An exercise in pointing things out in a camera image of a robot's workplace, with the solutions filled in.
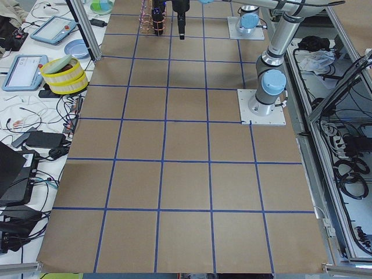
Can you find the brown paper table cover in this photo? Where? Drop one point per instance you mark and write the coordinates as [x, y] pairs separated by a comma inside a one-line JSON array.
[[162, 176]]

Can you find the wine bottle in basket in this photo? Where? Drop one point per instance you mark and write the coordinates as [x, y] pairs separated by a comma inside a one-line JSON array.
[[159, 4], [157, 21]]

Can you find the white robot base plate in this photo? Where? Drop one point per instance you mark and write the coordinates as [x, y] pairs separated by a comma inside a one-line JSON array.
[[252, 112]]

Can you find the teach pendant tablet near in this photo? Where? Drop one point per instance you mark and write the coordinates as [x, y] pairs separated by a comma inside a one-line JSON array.
[[24, 73]]

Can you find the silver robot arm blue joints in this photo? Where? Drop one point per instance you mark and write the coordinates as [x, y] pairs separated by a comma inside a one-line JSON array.
[[271, 80]]

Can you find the black power brick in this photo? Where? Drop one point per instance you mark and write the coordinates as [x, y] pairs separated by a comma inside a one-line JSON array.
[[40, 139]]

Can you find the aluminium frame post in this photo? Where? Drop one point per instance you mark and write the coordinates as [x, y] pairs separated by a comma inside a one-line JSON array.
[[80, 17]]

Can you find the white crumpled cloth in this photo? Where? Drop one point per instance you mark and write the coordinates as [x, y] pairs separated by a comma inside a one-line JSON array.
[[318, 62]]

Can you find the copper wire wine basket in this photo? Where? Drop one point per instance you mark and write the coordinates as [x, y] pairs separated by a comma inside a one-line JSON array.
[[145, 18]]

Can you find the blue plate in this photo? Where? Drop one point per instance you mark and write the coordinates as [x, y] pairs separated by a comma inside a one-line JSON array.
[[77, 49]]

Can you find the teach pendant tablet far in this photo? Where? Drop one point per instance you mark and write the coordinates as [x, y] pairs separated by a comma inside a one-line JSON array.
[[54, 30]]

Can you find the black power adapter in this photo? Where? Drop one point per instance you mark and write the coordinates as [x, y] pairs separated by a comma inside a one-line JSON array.
[[98, 23]]

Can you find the wine bottle in basket rear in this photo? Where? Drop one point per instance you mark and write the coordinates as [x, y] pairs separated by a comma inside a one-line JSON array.
[[159, 4]]

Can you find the dark glass wine bottle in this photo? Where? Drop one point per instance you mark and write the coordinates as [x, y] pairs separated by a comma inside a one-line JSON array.
[[181, 7]]

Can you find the black laptop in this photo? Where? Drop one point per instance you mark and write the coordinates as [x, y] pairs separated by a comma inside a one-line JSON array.
[[18, 170]]

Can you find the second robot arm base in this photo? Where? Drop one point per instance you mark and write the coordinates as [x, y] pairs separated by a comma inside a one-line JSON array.
[[248, 17]]

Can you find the green bowl with blocks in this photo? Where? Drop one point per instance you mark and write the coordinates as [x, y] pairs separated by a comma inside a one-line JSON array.
[[101, 7]]

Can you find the wine bottle in basket front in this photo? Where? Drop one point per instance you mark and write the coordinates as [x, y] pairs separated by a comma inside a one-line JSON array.
[[157, 21]]

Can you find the teach pendant tablet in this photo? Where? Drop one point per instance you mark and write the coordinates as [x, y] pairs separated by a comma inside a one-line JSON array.
[[54, 30], [24, 73]]

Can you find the pale green plate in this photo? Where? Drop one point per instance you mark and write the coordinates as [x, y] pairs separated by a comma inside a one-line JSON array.
[[56, 65]]

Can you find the yellow rimmed wooden basket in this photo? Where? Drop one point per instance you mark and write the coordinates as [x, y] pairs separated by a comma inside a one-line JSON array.
[[70, 80]]

